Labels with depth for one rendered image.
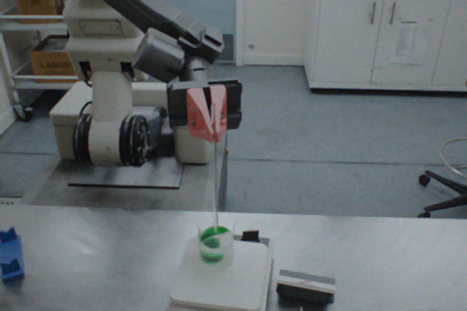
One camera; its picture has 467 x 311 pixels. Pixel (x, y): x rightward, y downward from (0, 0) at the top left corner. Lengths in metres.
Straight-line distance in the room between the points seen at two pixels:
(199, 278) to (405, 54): 2.67
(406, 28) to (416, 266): 2.39
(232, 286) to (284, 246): 0.21
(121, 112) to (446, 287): 1.01
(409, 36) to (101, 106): 2.19
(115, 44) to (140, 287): 0.82
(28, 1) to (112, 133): 1.56
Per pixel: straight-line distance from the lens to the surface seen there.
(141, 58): 0.64
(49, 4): 2.79
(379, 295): 0.76
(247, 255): 0.66
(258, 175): 2.26
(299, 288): 0.71
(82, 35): 1.42
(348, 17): 2.97
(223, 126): 0.59
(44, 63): 2.89
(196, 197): 1.53
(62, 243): 0.86
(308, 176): 2.28
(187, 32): 0.71
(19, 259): 0.84
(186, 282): 0.63
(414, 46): 3.14
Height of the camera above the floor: 1.31
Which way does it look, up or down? 30 degrees down
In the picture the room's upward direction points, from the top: straight up
